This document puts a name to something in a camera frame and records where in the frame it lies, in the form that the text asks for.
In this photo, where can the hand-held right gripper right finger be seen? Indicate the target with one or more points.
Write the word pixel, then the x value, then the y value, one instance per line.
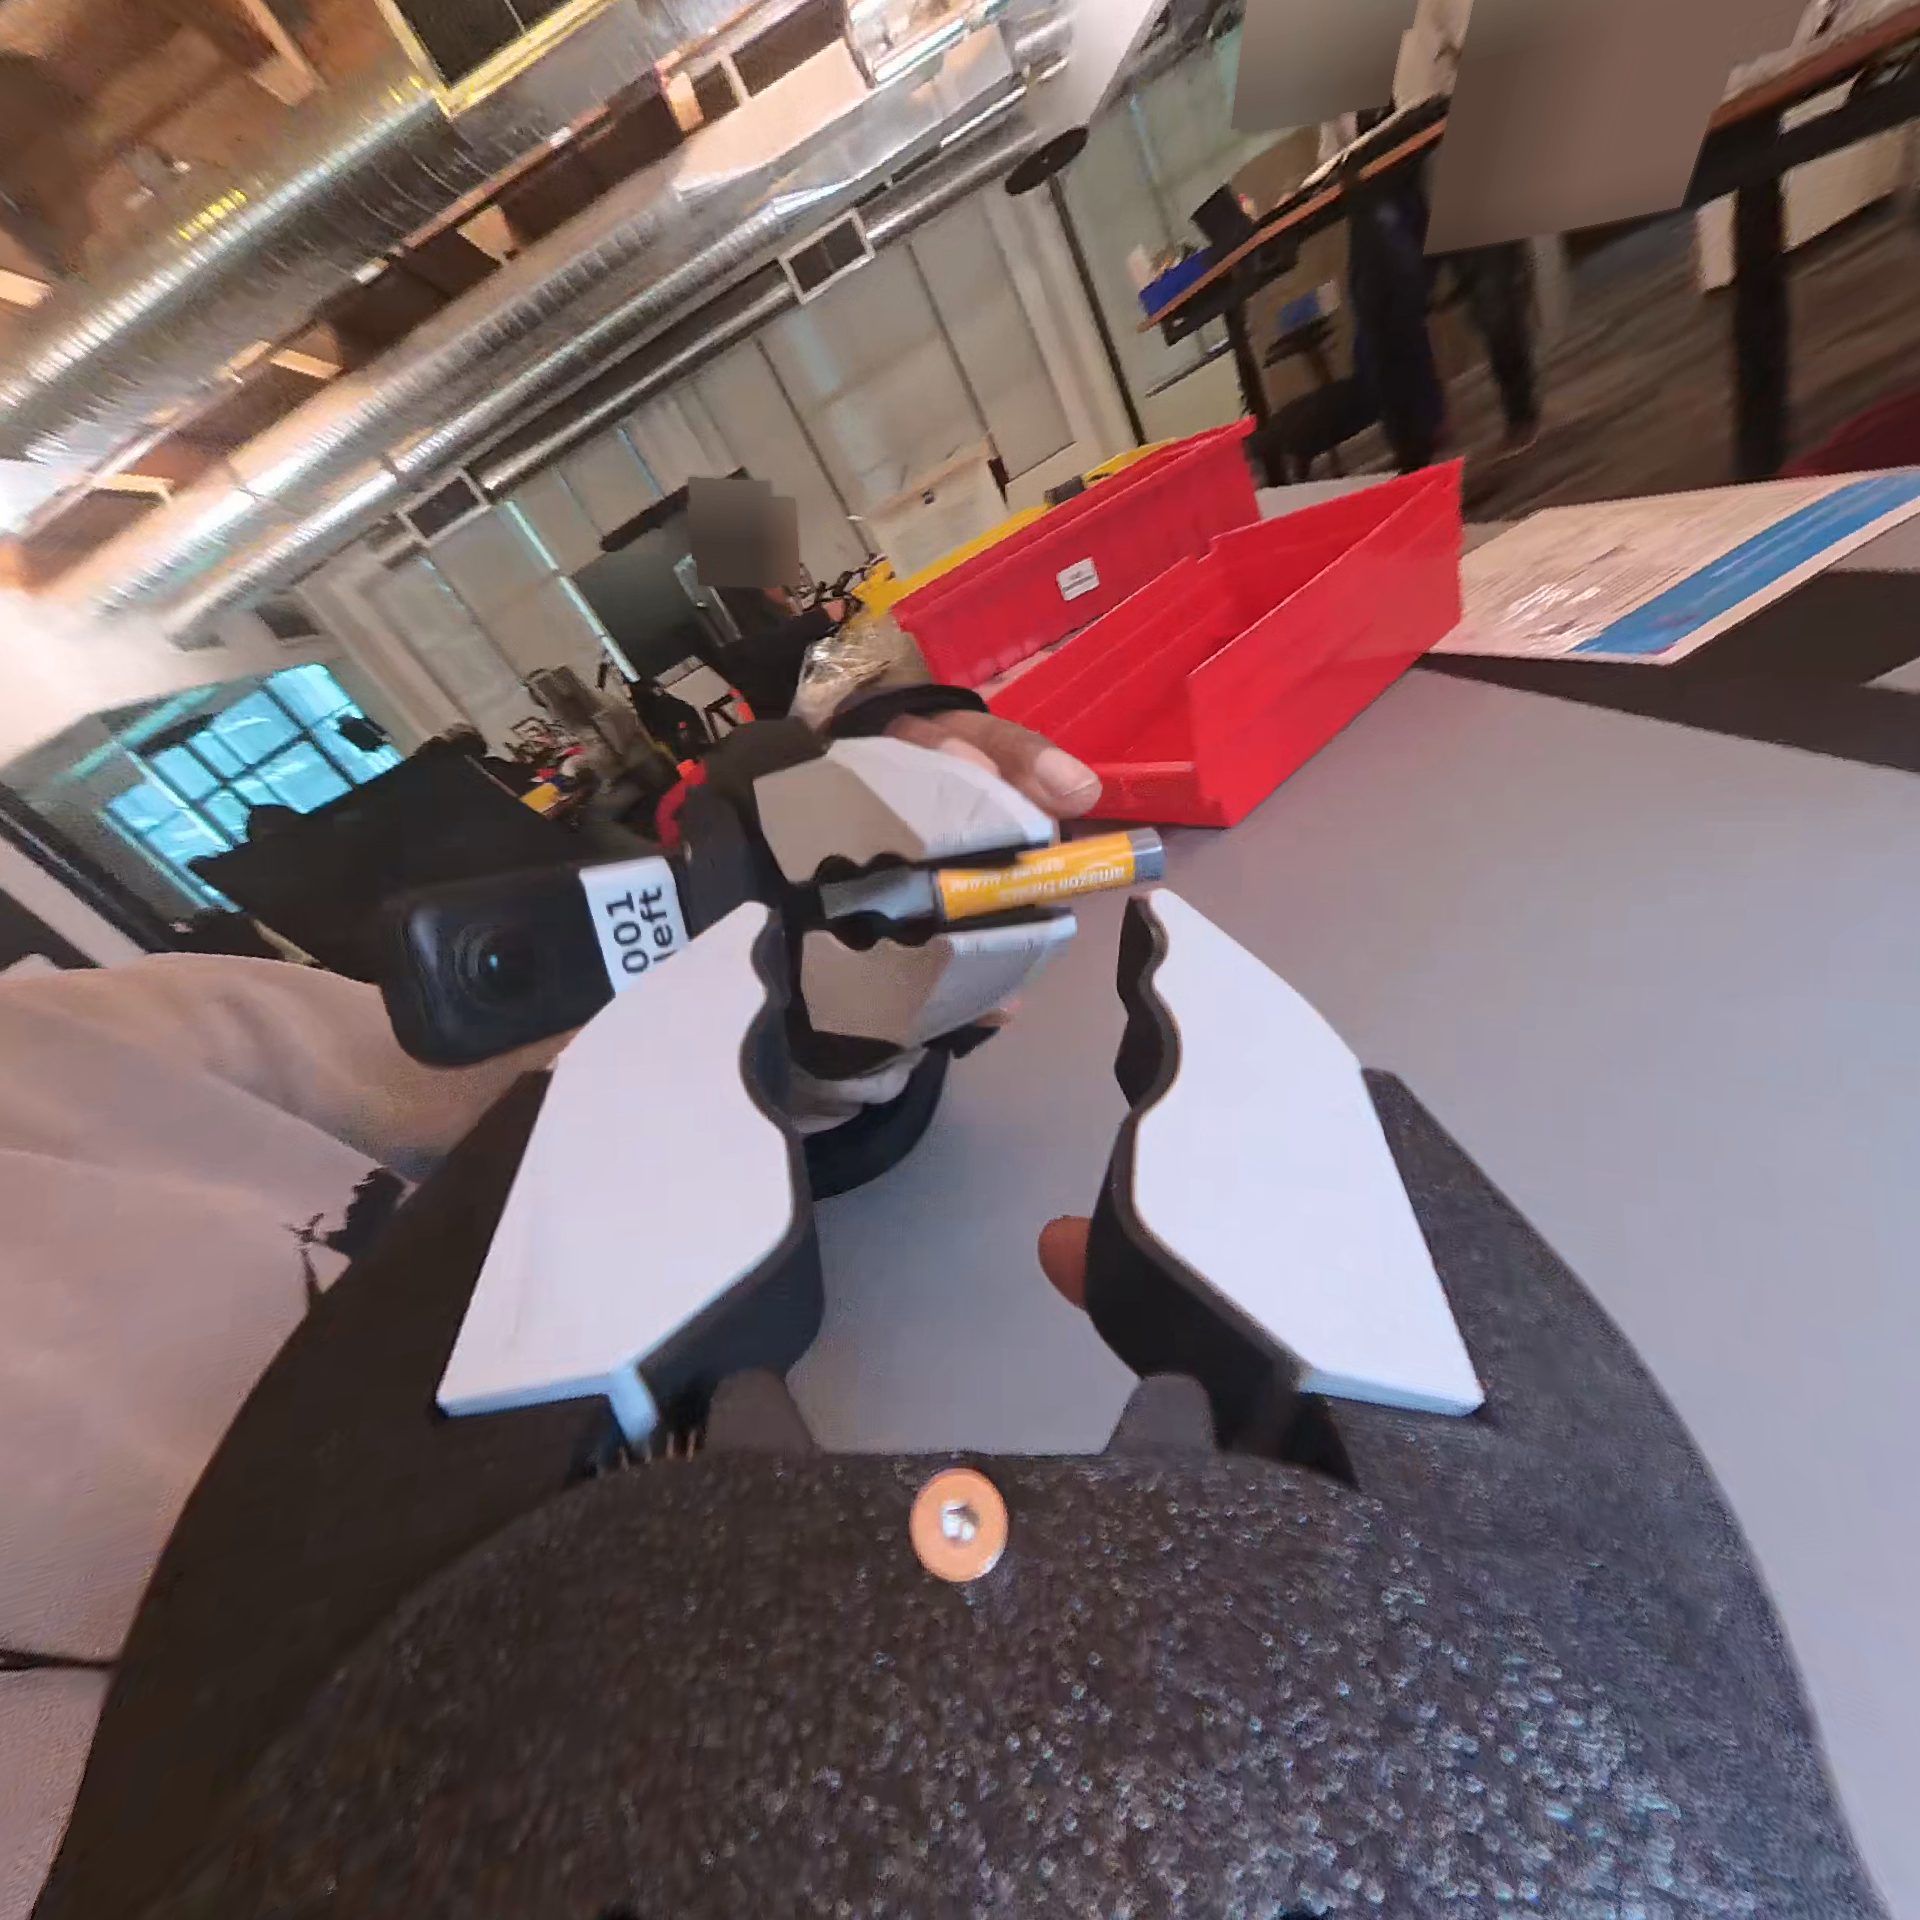
pixel 1290 1199

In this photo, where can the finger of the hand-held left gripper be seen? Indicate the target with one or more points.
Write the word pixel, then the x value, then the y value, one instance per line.
pixel 901 803
pixel 929 982

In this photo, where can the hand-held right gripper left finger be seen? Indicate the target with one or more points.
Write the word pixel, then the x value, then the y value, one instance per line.
pixel 628 1199

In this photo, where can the black copper battery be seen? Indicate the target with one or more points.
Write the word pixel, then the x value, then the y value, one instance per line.
pixel 1037 882

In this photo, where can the red plastic bin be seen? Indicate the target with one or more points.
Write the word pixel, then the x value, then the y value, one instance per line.
pixel 1318 642

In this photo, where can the person's left hand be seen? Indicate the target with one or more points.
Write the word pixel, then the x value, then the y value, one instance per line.
pixel 1021 757

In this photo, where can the dark flat panel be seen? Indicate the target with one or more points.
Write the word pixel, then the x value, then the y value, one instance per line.
pixel 387 824

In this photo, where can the person's dark pants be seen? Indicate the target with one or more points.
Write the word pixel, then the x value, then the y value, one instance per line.
pixel 883 1157

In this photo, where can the stacked red plastic bins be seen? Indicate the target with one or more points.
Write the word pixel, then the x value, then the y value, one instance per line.
pixel 1078 554

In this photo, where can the large black screen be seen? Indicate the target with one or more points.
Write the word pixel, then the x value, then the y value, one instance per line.
pixel 628 599

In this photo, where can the framed marker poster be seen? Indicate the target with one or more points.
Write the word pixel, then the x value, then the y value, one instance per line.
pixel 39 929

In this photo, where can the blue plastic bin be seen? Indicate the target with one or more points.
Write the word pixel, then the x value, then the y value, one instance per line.
pixel 1186 273

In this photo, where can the tall wooden desk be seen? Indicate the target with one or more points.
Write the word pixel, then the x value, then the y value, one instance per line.
pixel 1768 224
pixel 1290 194

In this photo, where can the white paper with blue band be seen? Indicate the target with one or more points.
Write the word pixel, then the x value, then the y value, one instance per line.
pixel 1648 572

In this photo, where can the ceiling vent grille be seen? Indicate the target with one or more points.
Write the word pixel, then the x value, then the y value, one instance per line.
pixel 497 37

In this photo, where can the red lidded container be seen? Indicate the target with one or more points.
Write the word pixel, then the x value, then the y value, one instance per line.
pixel 1859 441

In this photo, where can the metal air duct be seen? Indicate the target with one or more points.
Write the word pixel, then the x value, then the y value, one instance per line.
pixel 299 179

